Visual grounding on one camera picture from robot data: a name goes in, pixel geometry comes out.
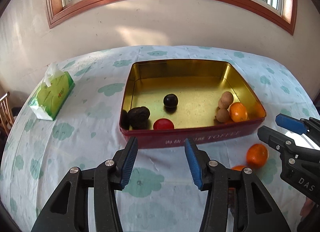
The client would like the orange tangerine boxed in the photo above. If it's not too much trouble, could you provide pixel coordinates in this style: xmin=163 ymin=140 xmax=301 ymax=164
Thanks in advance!
xmin=246 ymin=144 xmax=268 ymax=169
xmin=231 ymin=165 xmax=247 ymax=171

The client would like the small orange kumquat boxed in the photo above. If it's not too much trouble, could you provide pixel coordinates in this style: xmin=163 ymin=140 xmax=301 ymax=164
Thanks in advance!
xmin=229 ymin=102 xmax=248 ymax=123

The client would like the brown longan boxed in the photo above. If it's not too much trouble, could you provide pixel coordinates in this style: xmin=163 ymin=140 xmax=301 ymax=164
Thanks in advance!
xmin=218 ymin=99 xmax=229 ymax=109
xmin=220 ymin=91 xmax=234 ymax=108
xmin=216 ymin=108 xmax=230 ymax=123

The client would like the brown longan back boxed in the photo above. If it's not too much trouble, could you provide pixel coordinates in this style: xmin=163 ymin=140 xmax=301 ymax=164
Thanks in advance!
xmin=220 ymin=91 xmax=234 ymax=108

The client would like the small dark wrinkled fruit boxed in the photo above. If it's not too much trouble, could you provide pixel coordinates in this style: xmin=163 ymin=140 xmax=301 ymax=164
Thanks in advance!
xmin=120 ymin=109 xmax=130 ymax=130

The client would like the large dark wrinkled fruit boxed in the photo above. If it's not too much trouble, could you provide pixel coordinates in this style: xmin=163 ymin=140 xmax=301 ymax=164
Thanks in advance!
xmin=127 ymin=106 xmax=150 ymax=130

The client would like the dark round plum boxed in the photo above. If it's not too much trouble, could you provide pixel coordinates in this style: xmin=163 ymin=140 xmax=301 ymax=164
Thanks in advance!
xmin=163 ymin=94 xmax=178 ymax=108

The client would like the red cherry tomato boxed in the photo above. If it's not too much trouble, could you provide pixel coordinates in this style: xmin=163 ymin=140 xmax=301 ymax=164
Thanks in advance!
xmin=153 ymin=118 xmax=175 ymax=131

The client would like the person's right hand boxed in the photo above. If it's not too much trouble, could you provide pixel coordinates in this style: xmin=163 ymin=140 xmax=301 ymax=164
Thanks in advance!
xmin=300 ymin=198 xmax=315 ymax=218

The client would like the cloud pattern tablecloth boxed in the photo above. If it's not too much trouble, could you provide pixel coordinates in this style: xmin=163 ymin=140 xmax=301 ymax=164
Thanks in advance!
xmin=1 ymin=46 xmax=319 ymax=231

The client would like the wooden chair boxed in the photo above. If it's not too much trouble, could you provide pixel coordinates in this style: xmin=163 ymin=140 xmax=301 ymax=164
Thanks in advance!
xmin=0 ymin=92 xmax=15 ymax=136

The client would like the green tissue pack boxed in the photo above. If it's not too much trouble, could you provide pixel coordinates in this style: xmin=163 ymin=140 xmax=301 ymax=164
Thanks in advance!
xmin=28 ymin=63 xmax=75 ymax=121

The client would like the red gold toffee tin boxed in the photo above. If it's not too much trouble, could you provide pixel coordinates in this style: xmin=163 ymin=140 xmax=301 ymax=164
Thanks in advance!
xmin=120 ymin=59 xmax=266 ymax=149

